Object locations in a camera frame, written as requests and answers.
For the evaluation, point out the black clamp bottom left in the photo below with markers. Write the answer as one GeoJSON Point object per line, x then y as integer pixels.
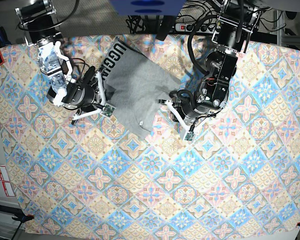
{"type": "Point", "coordinates": [22, 218]}

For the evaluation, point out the white red labels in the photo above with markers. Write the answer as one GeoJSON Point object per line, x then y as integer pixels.
{"type": "Point", "coordinates": [5, 182]}

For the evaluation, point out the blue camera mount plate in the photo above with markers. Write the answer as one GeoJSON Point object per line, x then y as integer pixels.
{"type": "Point", "coordinates": [147, 7]}

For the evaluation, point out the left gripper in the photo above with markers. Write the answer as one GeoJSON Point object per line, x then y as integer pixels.
{"type": "Point", "coordinates": [187, 132]}

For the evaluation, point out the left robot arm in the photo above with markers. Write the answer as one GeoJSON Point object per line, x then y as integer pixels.
{"type": "Point", "coordinates": [234, 25]}

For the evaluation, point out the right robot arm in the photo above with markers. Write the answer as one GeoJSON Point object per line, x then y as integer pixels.
{"type": "Point", "coordinates": [39, 22]}

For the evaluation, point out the patterned tablecloth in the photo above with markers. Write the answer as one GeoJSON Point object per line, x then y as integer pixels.
{"type": "Point", "coordinates": [239, 178]}

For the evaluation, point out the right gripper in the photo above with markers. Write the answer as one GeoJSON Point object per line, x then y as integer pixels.
{"type": "Point", "coordinates": [94, 97]}

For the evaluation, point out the grey T-shirt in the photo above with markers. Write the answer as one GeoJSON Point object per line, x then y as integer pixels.
{"type": "Point", "coordinates": [133, 84]}

